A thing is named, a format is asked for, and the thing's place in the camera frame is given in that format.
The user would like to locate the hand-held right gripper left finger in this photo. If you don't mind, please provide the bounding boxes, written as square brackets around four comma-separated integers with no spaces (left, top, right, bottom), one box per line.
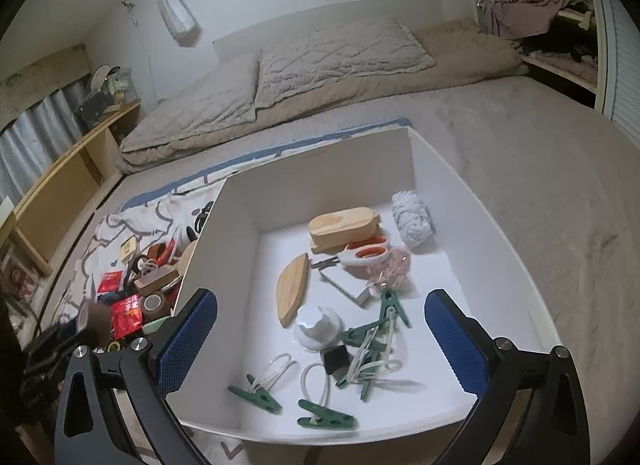
[52,287,219,465]

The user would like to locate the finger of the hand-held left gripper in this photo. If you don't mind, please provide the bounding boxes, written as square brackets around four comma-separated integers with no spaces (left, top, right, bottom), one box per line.
[27,325,93,353]
[25,354,81,391]

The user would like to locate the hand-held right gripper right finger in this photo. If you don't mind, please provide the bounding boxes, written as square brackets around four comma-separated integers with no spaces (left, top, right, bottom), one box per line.
[424,289,593,465]

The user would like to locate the brown tape roll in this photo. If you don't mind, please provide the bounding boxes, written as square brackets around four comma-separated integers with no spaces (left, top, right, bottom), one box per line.
[80,301,114,347]
[142,292,174,324]

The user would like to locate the pink knit pouch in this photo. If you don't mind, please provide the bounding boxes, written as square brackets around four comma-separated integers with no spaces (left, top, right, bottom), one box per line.
[367,247,414,296]

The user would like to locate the white cardboard box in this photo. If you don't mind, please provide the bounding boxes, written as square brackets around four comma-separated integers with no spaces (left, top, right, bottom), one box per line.
[165,126,562,444]

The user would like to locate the pointed oval wooden lid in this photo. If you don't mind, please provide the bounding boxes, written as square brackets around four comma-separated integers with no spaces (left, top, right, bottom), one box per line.
[277,253,314,329]

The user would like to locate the small black cube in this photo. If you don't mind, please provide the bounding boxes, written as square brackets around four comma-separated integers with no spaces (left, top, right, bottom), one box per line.
[322,345,349,375]

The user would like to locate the white rectangular block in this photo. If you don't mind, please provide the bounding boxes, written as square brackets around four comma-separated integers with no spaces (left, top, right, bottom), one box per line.
[320,267,372,307]

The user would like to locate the white orange scissors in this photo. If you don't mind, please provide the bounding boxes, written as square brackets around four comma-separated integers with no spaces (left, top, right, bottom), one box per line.
[311,237,391,270]

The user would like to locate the white cotton rope bundle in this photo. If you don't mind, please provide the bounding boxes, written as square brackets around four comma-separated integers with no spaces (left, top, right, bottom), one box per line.
[391,190,434,250]

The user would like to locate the white plastic cap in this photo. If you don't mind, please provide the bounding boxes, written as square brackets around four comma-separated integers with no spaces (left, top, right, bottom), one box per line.
[294,305,345,352]

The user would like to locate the oval wooden box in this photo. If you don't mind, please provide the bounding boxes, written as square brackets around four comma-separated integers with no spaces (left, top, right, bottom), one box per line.
[308,206,381,248]

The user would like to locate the large red foil packet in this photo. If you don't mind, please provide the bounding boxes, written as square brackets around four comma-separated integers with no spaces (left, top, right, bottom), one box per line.
[111,295,144,341]

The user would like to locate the pink patterned item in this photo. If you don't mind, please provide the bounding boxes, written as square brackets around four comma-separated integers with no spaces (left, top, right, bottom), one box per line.
[2,265,39,304]

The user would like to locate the small cardboard box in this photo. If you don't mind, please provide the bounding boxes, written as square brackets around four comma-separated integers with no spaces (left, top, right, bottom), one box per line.
[135,265,182,297]

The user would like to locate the small red packet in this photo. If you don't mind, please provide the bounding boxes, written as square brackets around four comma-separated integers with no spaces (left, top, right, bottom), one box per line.
[98,271,124,294]

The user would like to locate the black hair claw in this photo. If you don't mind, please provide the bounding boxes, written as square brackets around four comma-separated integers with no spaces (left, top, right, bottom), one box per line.
[192,201,217,235]

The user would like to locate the white patterned printed blanket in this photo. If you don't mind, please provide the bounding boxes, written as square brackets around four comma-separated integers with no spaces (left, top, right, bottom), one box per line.
[50,118,407,465]

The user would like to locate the wooden shelf unit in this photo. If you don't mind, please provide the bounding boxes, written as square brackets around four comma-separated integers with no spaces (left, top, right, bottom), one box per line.
[0,98,144,277]

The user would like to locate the grey curtain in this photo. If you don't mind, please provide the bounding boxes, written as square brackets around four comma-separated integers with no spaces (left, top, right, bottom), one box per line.
[0,78,97,196]

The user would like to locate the dark bag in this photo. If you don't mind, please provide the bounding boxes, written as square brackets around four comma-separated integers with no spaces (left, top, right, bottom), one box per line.
[75,88,122,129]

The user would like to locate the beige quilted pillow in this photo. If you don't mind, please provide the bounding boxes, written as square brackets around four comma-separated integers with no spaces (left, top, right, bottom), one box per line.
[255,18,436,109]
[122,52,262,152]

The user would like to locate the beige blanket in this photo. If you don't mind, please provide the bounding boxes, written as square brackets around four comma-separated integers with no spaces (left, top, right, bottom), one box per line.
[120,19,531,175]

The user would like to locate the dark clothes pile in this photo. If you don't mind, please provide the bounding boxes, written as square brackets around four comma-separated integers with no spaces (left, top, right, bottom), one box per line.
[522,15,599,67]

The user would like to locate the white louvre door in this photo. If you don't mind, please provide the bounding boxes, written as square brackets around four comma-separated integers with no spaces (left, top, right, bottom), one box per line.
[584,0,640,142]

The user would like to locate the white headboard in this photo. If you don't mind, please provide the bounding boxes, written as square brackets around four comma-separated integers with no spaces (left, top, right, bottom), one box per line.
[212,0,444,62]

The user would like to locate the mauve clothes pile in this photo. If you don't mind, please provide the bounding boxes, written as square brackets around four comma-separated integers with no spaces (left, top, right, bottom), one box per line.
[481,0,594,39]

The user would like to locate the white hanging wall bag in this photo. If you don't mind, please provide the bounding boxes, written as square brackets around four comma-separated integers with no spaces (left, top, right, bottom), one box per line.
[156,0,199,44]

